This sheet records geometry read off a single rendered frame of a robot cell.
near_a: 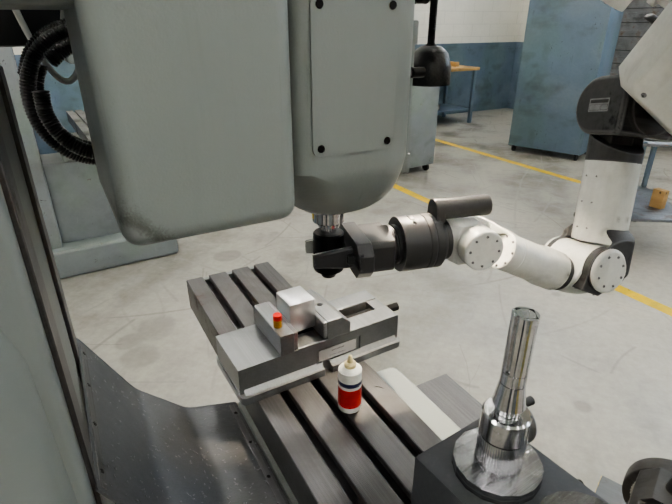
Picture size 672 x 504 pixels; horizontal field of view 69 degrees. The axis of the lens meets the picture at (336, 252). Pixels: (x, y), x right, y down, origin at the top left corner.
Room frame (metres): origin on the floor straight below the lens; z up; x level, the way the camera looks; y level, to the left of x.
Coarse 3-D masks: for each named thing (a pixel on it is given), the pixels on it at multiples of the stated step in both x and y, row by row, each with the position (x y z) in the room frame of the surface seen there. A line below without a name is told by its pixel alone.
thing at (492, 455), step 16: (480, 416) 0.38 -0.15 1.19; (480, 432) 0.37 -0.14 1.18; (496, 432) 0.35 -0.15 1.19; (528, 432) 0.35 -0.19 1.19; (480, 448) 0.36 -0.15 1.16; (496, 448) 0.35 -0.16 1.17; (512, 448) 0.35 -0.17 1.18; (480, 464) 0.36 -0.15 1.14; (496, 464) 0.35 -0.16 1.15; (512, 464) 0.35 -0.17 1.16
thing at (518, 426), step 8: (488, 400) 0.38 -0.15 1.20; (488, 408) 0.37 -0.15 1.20; (488, 416) 0.36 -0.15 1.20; (496, 416) 0.36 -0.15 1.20; (520, 416) 0.36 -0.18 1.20; (528, 416) 0.36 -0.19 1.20; (488, 424) 0.36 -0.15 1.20; (496, 424) 0.35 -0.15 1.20; (504, 424) 0.35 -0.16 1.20; (512, 424) 0.35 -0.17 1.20; (520, 424) 0.35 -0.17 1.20; (528, 424) 0.35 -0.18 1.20; (504, 432) 0.35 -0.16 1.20; (512, 432) 0.35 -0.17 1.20; (520, 432) 0.35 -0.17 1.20
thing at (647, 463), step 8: (632, 464) 0.90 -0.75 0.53; (640, 464) 0.87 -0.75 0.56; (648, 464) 0.86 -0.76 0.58; (656, 464) 0.85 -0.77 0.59; (664, 464) 0.85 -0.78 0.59; (632, 472) 0.87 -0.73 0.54; (624, 480) 0.87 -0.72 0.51; (632, 480) 0.86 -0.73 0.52; (624, 488) 0.87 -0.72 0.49; (632, 488) 0.86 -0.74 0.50; (624, 496) 0.86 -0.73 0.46
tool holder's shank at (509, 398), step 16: (512, 320) 0.37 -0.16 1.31; (528, 320) 0.36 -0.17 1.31; (512, 336) 0.37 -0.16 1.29; (528, 336) 0.36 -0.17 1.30; (512, 352) 0.36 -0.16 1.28; (528, 352) 0.36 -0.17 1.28; (512, 368) 0.36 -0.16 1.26; (528, 368) 0.36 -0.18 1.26; (512, 384) 0.36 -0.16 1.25; (496, 400) 0.37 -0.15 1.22; (512, 400) 0.36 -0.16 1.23; (512, 416) 0.36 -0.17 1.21
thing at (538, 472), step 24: (456, 432) 0.42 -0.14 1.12; (432, 456) 0.39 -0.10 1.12; (456, 456) 0.37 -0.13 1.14; (528, 456) 0.37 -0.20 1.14; (432, 480) 0.36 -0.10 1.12; (456, 480) 0.36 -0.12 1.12; (480, 480) 0.34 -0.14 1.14; (504, 480) 0.34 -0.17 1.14; (528, 480) 0.34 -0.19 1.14; (552, 480) 0.36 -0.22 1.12; (576, 480) 0.36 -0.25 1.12
